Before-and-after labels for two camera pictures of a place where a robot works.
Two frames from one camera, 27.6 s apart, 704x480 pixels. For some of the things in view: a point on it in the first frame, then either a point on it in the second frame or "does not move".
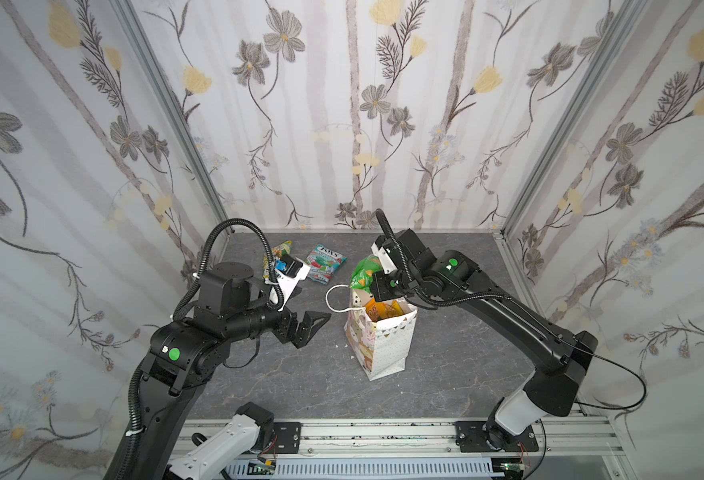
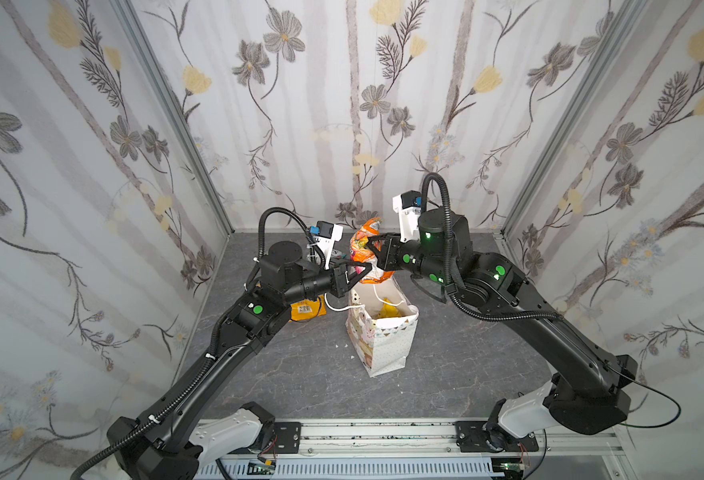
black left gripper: (288, 327) → (340, 281)
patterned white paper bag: (380, 333) does not move
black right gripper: (385, 285) → (388, 252)
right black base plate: (470, 437) does not move
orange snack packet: (378, 311) → (304, 310)
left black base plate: (288, 437) does not move
